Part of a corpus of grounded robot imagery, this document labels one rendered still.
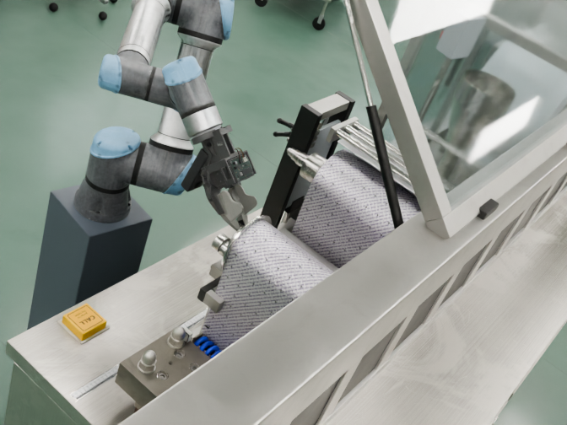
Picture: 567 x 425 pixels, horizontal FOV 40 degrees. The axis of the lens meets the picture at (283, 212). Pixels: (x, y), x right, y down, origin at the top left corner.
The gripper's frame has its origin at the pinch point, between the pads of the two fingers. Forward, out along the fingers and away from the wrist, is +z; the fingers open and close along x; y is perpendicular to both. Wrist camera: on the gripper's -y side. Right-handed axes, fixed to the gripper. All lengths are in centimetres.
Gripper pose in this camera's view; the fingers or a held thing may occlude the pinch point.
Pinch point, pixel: (238, 225)
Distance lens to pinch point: 159.3
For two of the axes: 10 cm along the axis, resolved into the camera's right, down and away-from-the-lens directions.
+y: 7.2, -2.3, -6.6
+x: 5.8, -3.2, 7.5
